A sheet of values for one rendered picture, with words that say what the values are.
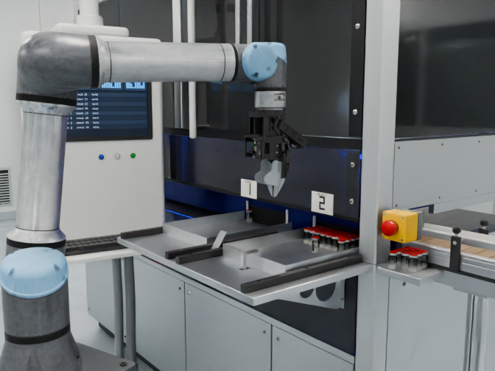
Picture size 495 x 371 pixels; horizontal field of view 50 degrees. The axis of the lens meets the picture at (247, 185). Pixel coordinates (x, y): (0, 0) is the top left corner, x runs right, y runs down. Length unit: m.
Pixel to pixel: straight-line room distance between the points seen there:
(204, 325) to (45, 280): 1.23
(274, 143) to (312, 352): 0.73
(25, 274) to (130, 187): 1.10
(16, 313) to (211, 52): 0.60
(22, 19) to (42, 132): 5.64
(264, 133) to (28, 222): 0.55
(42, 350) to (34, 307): 0.08
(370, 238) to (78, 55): 0.86
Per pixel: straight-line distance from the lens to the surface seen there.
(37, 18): 6.79
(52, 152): 1.13
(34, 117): 1.13
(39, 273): 1.02
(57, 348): 1.07
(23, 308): 1.03
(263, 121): 1.24
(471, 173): 1.78
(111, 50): 1.02
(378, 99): 1.39
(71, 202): 2.02
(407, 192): 1.51
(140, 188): 2.08
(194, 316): 2.22
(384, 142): 1.40
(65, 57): 1.00
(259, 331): 1.88
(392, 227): 1.35
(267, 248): 1.56
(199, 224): 1.84
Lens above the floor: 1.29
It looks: 9 degrees down
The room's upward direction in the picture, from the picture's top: straight up
